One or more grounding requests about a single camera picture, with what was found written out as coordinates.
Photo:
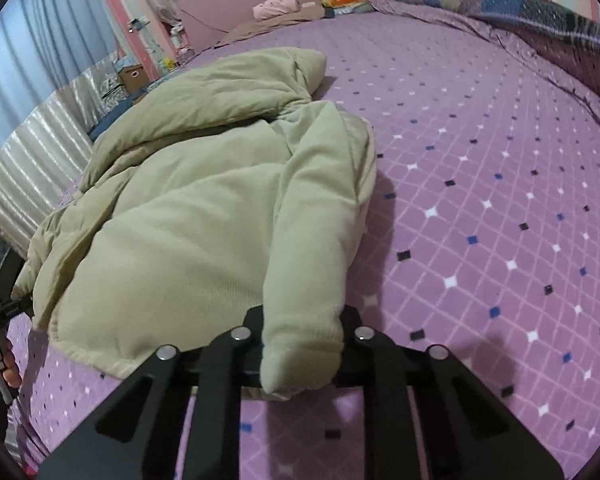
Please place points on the brown pillow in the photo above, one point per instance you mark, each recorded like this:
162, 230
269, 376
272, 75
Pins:
275, 22

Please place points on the beige puffer jacket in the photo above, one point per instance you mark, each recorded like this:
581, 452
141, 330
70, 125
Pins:
190, 210

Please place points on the shiny silver striped curtain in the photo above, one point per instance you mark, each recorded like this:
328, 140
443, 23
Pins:
30, 150

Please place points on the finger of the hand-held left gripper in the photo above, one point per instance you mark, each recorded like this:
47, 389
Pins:
10, 308

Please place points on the light blue curtain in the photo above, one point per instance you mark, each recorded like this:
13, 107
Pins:
45, 35

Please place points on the person's left hand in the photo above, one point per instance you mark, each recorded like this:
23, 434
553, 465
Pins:
7, 367

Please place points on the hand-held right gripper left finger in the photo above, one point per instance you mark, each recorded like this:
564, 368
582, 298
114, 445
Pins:
230, 355

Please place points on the pink folded cloth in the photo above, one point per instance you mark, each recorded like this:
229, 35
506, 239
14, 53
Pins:
275, 7

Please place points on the cardboard box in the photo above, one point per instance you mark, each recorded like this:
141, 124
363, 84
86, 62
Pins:
132, 77

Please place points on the blue and pink patchwork quilt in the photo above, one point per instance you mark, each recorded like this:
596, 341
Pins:
530, 15

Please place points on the pink headboard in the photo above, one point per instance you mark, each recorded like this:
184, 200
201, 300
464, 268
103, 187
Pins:
240, 0

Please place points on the dark blue cloth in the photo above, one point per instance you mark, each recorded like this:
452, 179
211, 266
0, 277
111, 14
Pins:
100, 131

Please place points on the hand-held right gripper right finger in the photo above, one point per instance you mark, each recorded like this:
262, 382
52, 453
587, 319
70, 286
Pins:
367, 360

